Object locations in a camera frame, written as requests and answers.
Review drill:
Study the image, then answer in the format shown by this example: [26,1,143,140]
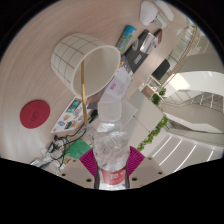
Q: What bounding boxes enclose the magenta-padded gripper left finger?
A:
[57,148,100,190]

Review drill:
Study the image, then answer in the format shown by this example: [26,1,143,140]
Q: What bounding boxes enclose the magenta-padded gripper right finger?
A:
[125,145,167,190]

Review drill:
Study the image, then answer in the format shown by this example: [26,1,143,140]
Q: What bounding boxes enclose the clear water bottle red label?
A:
[92,99,131,191]

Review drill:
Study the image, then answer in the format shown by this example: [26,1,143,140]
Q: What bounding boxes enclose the low green leafy plants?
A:
[136,114,169,153]

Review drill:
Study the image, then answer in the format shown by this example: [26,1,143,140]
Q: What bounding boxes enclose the colourful sticker sheet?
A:
[50,97,91,134]

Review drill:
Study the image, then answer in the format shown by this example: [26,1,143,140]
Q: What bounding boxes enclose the white cabinet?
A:
[128,89,166,148]

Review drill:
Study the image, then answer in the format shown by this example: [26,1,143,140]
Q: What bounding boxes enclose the black power adapter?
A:
[89,109,100,123]

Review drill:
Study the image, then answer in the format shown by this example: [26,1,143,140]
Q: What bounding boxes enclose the flat round red coaster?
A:
[19,100,51,130]

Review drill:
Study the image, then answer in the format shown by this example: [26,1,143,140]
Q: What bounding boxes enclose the black chair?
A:
[151,59,171,81]

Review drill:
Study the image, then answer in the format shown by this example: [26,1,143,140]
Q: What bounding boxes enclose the white mug gold grid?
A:
[50,32,122,125]

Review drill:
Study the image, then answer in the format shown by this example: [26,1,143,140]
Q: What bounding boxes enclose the red and black phone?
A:
[153,28,163,44]

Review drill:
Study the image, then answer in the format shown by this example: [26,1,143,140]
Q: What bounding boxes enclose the small white device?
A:
[154,14,169,29]

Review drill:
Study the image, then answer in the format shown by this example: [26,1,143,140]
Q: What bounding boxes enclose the white computer mouse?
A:
[139,0,158,27]

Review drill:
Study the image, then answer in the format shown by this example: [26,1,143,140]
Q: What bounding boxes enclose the black tangled cables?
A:
[46,124,89,168]

